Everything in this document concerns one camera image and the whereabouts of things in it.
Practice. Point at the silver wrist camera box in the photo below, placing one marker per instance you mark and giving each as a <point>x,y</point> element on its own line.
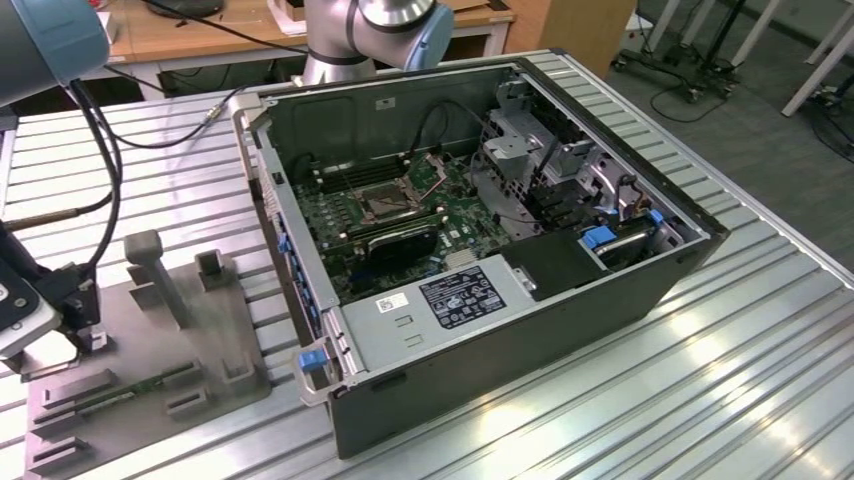
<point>27,325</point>

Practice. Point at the blue expansion slot latches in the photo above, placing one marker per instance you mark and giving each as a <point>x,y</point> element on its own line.
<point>281,245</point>

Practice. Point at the metal disk bay cage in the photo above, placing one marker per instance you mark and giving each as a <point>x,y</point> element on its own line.
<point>514,150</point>

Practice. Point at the blue case latch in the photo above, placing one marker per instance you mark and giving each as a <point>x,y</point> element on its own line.
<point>311,361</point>

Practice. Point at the grey metal power supply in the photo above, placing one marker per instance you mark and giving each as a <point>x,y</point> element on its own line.
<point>400,330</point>

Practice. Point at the black round monitor base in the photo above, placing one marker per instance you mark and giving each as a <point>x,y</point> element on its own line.
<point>187,6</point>

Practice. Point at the black rating label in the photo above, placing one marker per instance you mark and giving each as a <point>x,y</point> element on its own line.
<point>460,297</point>

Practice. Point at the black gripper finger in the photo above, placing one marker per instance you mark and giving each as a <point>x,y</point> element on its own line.
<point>79,340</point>

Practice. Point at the small silver heat sink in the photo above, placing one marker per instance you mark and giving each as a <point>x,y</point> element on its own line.
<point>460,258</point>

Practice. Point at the black wheeled stand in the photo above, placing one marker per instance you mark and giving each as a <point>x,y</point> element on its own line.
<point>700,60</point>

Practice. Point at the wooden cabinet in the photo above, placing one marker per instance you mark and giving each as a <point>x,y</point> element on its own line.
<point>587,30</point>

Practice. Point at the green motherboard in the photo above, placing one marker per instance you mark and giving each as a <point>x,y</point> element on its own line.
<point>467,205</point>

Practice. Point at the small grey wall sticker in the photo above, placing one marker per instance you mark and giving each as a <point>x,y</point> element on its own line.
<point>384,103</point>

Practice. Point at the white barcode sticker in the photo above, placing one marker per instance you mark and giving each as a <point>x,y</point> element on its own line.
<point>391,303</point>

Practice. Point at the green RAM stick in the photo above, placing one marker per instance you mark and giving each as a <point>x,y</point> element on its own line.
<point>127,392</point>

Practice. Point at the black open PC case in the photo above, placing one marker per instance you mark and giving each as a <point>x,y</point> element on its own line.
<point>534,360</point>

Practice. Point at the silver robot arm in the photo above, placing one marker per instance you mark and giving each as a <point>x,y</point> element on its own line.
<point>40,40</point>

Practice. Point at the black graphics card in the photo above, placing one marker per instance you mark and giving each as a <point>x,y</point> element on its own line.
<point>403,244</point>

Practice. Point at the blue disk carrier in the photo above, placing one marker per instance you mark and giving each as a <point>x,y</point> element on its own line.
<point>595,237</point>

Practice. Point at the black RAM slot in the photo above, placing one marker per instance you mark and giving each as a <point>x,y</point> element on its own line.
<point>363,173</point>
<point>360,166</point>
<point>367,180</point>
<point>390,222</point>

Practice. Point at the wooden desk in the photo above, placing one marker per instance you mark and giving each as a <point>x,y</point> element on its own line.
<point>233,35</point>

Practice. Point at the thin metal locking lever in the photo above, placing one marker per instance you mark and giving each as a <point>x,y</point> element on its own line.
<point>440,184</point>
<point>346,181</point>

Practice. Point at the small blue clip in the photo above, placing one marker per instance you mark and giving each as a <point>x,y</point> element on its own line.
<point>652,218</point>

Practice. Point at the black plastic air shroud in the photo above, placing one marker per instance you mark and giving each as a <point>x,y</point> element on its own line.
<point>547,265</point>

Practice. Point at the grey plastic parts rack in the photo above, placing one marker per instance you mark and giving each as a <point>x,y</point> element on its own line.
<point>167,340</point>

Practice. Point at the white cardboard box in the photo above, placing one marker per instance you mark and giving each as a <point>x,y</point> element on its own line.
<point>287,20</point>

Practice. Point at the white table leg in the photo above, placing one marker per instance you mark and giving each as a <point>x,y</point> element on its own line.
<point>814,75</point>
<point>752,35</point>

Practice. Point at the CPU socket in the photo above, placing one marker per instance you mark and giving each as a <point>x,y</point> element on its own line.
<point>387,204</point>

